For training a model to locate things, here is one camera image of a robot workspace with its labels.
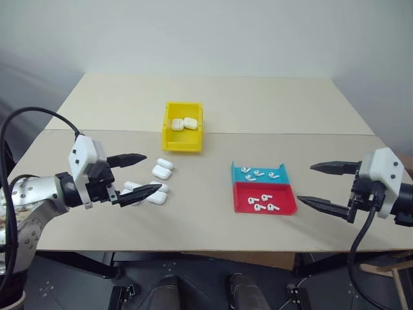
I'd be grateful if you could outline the dark rounded shape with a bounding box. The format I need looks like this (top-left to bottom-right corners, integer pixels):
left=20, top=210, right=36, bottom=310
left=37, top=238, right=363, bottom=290
left=228, top=272, right=272, bottom=310
left=141, top=273, right=180, bottom=310

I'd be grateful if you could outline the black table frame leg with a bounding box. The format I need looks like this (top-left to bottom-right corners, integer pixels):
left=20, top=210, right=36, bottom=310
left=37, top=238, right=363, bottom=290
left=34, top=251, right=124, bottom=280

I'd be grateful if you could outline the teal plastic tray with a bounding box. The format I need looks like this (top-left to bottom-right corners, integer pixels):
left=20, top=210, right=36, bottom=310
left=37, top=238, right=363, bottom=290
left=230, top=161, right=292, bottom=186

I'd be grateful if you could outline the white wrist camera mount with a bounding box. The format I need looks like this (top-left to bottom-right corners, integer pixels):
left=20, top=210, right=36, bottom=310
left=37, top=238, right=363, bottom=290
left=359, top=147, right=405, bottom=220
left=67, top=134, right=106, bottom=211

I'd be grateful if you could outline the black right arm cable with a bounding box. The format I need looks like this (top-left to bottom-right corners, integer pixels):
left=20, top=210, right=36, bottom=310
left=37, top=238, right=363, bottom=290
left=347, top=190, right=385, bottom=310

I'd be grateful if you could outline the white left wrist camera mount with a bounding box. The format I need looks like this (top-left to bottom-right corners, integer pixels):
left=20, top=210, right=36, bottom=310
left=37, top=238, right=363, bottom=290
left=67, top=134, right=106, bottom=211

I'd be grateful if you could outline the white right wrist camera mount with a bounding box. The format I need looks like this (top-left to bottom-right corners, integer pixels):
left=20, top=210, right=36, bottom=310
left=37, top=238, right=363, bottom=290
left=359, top=147, right=405, bottom=220

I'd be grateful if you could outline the red plastic tray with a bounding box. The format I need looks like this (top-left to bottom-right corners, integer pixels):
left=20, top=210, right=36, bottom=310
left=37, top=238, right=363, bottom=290
left=232, top=181, right=299, bottom=216

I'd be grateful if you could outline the yellow plastic bin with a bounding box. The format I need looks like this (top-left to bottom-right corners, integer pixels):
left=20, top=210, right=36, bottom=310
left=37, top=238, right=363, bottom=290
left=160, top=101, right=205, bottom=154

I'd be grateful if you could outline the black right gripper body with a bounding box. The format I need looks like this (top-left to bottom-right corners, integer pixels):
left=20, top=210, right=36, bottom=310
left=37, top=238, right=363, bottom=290
left=347, top=175, right=387, bottom=224

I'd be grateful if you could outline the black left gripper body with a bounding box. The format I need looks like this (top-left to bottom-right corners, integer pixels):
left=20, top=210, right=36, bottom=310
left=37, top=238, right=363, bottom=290
left=84, top=157, right=117, bottom=204

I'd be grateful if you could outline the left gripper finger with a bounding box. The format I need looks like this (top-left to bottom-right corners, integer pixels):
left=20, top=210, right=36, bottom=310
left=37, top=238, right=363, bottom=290
left=112, top=183, right=163, bottom=207
left=106, top=153, right=148, bottom=169

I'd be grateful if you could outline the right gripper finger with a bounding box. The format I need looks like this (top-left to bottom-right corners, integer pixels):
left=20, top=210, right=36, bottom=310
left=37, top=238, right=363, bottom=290
left=309, top=160, right=363, bottom=176
left=296, top=194, right=353, bottom=223

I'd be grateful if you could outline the light wooden frame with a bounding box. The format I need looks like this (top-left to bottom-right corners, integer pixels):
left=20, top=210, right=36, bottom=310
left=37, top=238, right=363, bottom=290
left=359, top=249, right=413, bottom=310

